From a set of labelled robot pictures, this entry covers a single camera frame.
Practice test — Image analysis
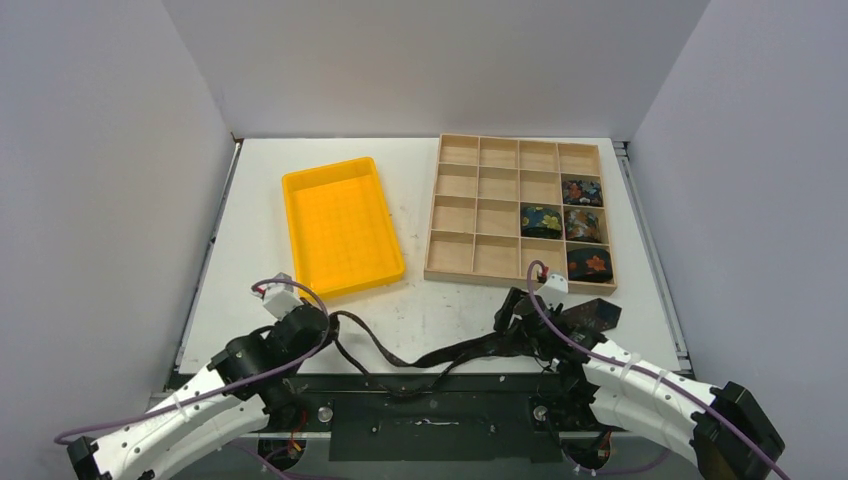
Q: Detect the black orange floral rolled tie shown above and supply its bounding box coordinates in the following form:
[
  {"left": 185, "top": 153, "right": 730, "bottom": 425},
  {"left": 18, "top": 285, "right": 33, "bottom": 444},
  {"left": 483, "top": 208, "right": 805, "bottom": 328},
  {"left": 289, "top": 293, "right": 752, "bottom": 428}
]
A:
[{"left": 567, "top": 247, "right": 614, "bottom": 283}]

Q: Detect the yellow plastic tray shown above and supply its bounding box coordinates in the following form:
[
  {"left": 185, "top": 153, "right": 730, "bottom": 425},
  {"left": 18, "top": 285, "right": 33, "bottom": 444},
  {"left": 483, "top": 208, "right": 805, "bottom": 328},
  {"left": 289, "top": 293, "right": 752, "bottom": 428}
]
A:
[{"left": 281, "top": 157, "right": 406, "bottom": 298}]

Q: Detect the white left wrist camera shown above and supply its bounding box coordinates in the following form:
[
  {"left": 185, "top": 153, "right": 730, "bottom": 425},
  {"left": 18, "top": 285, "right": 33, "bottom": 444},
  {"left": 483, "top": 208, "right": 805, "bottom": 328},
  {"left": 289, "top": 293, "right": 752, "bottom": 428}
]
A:
[{"left": 260, "top": 272, "right": 303, "bottom": 319}]

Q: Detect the wooden compartment organizer box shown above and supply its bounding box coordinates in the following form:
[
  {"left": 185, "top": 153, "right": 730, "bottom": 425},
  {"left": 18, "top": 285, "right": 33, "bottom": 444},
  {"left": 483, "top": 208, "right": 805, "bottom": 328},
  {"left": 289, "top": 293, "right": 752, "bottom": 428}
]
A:
[{"left": 423, "top": 134, "right": 617, "bottom": 296}]

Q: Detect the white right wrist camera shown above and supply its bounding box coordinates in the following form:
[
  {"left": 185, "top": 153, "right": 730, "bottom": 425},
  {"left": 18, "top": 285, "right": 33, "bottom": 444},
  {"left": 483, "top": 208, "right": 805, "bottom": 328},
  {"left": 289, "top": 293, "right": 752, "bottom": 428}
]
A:
[{"left": 536, "top": 273, "right": 569, "bottom": 302}]

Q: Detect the blue yellow floral rolled tie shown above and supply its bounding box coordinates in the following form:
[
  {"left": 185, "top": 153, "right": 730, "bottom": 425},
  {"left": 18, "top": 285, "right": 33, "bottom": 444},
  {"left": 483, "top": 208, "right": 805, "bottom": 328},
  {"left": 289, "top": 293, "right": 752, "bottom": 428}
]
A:
[{"left": 520, "top": 205, "right": 563, "bottom": 240}]

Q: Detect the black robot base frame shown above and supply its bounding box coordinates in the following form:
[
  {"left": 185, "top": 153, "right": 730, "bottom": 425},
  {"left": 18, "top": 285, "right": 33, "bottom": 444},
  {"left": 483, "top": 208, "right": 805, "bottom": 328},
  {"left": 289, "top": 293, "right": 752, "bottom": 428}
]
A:
[{"left": 165, "top": 370, "right": 697, "bottom": 465}]

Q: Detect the navy red floral rolled tie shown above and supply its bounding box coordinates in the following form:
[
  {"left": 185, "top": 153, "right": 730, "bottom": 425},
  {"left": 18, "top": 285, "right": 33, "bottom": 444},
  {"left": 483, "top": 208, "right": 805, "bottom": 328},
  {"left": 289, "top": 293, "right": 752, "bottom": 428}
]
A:
[{"left": 562, "top": 179, "right": 603, "bottom": 207}]

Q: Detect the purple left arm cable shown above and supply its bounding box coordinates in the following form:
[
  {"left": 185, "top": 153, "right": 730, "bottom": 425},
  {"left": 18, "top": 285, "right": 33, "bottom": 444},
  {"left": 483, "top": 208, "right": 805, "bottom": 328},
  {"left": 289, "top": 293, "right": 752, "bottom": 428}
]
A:
[{"left": 54, "top": 278, "right": 333, "bottom": 446}]

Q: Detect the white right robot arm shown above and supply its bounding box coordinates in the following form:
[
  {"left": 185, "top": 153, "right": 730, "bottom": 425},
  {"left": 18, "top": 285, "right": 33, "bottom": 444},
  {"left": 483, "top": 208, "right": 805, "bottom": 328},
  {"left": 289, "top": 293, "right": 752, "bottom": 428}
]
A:
[{"left": 494, "top": 288, "right": 786, "bottom": 479}]

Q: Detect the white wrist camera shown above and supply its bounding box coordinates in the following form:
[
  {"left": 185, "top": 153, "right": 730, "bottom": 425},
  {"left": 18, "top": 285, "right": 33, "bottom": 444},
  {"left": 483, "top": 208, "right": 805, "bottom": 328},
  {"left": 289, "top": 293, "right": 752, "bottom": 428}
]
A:
[
  {"left": 260, "top": 272, "right": 303, "bottom": 319},
  {"left": 536, "top": 273, "right": 569, "bottom": 302}
]

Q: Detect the brown blue floral tie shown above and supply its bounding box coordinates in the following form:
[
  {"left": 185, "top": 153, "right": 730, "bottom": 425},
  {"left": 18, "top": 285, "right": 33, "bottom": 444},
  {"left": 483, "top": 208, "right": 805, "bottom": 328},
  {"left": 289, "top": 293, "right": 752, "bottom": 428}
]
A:
[
  {"left": 330, "top": 298, "right": 622, "bottom": 398},
  {"left": 564, "top": 209, "right": 602, "bottom": 243}
]

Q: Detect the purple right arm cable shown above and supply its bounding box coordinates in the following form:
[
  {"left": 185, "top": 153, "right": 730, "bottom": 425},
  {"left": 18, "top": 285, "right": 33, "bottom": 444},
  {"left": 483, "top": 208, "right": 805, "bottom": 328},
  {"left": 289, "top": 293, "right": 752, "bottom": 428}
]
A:
[{"left": 526, "top": 260, "right": 796, "bottom": 480}]

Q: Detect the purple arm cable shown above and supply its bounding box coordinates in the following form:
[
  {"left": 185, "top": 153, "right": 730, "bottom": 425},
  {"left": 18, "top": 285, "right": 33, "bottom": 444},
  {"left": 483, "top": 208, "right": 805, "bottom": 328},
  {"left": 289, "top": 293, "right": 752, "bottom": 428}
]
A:
[
  {"left": 54, "top": 278, "right": 333, "bottom": 446},
  {"left": 526, "top": 260, "right": 796, "bottom": 480}
]

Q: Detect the brown blue floral rolled tie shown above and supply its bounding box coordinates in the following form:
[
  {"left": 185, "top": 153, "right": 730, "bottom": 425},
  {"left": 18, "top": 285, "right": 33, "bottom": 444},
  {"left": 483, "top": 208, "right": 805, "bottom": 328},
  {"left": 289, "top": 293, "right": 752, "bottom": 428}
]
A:
[{"left": 564, "top": 209, "right": 602, "bottom": 243}]

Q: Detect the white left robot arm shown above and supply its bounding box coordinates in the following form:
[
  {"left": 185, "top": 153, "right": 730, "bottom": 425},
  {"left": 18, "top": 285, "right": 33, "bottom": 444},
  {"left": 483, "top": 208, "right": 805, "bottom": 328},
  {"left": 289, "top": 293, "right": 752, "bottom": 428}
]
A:
[{"left": 66, "top": 304, "right": 338, "bottom": 479}]

